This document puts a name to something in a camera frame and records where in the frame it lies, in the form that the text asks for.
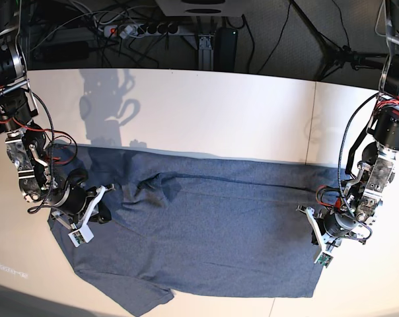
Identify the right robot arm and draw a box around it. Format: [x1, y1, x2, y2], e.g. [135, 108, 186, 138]
[0, 1, 114, 228]

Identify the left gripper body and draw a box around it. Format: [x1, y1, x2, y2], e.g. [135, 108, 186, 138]
[322, 213, 358, 246]

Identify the blue grey T-shirt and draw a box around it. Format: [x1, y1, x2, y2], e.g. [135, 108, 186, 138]
[50, 147, 337, 316]

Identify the aluminium table frame post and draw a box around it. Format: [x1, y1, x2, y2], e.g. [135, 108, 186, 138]
[181, 16, 219, 71]

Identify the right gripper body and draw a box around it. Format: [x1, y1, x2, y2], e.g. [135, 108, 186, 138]
[49, 186, 97, 224]

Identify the white power strip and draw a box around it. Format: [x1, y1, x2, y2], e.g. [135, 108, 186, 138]
[102, 22, 180, 40]

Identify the black power adapter brick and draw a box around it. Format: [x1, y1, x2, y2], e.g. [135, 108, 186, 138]
[214, 27, 238, 73]

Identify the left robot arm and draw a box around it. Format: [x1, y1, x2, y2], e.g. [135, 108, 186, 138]
[308, 1, 399, 250]

